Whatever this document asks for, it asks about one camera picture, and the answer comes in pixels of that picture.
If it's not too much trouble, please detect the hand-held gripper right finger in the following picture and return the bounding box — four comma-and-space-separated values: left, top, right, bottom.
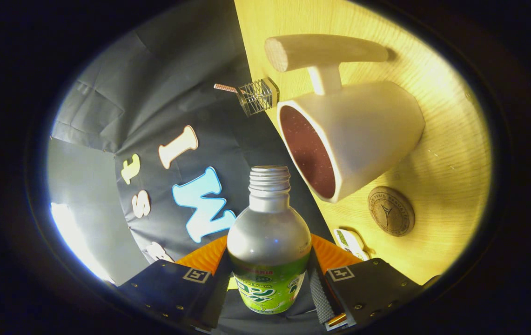
309, 233, 426, 332

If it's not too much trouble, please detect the black backdrop cloth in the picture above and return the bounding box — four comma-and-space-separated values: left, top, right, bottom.
50, 0, 336, 335

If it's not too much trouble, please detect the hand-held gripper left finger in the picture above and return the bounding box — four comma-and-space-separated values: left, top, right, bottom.
117, 235, 231, 332

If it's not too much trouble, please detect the wooden table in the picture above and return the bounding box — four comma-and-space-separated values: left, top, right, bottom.
234, 0, 493, 285

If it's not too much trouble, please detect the white divided tray with beans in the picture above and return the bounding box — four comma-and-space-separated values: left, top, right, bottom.
333, 228, 371, 261

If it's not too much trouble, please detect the wire basket holder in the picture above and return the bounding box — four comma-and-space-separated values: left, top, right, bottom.
236, 77, 280, 117

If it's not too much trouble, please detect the round cork coaster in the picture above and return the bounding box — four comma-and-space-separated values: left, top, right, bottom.
368, 186, 416, 237

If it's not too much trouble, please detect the white cup with wooden handle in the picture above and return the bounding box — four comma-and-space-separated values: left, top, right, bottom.
264, 33, 426, 203

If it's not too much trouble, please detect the silver green label juice bottle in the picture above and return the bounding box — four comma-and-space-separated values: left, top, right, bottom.
227, 166, 312, 315

